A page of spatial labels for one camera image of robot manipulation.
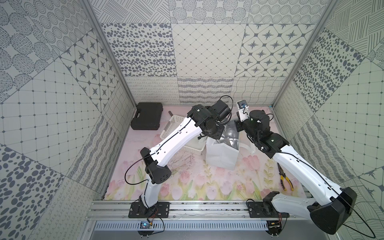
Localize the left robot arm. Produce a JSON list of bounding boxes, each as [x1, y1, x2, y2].
[[141, 100, 231, 209]]

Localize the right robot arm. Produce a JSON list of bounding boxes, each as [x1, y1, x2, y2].
[[235, 108, 357, 235]]

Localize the white perforated plastic basket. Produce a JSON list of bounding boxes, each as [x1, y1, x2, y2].
[[160, 115, 207, 155]]

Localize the floral pink table mat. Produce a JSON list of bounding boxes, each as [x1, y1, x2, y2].
[[104, 107, 305, 201]]

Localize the black plastic tool case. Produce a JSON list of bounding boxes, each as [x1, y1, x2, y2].
[[131, 103, 163, 130]]

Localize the white vent grille strip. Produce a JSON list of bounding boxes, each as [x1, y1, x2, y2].
[[95, 220, 268, 231]]

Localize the yellow handled pliers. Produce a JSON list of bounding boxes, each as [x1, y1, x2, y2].
[[277, 163, 294, 191]]

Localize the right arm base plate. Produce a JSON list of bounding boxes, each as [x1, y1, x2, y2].
[[246, 191, 290, 219]]

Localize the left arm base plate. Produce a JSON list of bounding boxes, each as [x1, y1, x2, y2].
[[128, 201, 170, 219]]

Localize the aluminium mounting rail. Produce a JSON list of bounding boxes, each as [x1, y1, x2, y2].
[[86, 197, 315, 221]]

